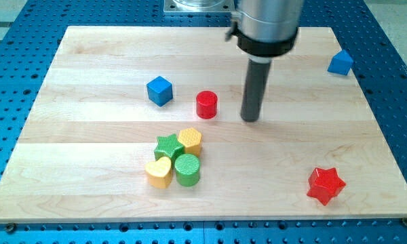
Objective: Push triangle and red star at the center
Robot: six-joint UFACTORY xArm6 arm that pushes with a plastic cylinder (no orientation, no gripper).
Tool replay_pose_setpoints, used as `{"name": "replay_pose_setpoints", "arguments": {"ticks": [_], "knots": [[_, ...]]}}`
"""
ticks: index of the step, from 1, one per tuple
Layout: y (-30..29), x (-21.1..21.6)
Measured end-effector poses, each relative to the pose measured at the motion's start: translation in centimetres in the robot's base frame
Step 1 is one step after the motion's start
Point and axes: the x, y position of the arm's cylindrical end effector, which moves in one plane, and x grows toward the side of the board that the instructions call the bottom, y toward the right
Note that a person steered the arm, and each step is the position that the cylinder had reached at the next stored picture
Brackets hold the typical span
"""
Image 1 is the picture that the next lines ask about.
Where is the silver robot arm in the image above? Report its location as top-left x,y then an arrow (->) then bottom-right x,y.
225,0 -> 304,64

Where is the blue triangle block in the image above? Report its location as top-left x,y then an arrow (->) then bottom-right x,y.
327,49 -> 354,76

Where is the blue cube block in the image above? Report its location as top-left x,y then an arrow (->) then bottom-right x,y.
147,76 -> 173,107

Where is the red star block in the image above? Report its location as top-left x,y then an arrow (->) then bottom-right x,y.
307,167 -> 346,206

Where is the light wooden board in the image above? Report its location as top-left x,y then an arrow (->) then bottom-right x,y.
0,26 -> 407,223

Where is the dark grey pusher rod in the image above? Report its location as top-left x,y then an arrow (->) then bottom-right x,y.
240,58 -> 271,122

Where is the red cylinder block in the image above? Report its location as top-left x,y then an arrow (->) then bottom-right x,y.
196,90 -> 218,119

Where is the yellow heart block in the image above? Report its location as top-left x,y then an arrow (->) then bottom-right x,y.
144,157 -> 173,188

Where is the green star block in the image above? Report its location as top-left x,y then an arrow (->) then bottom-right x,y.
154,134 -> 185,164

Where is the green cylinder block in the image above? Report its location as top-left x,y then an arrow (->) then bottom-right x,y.
174,154 -> 201,187

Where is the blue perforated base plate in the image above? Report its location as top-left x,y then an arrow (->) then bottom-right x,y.
0,0 -> 407,244

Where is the silver robot base flange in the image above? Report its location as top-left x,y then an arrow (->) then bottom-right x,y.
163,0 -> 235,14

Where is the yellow hexagon block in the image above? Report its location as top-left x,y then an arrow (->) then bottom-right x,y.
178,127 -> 202,157

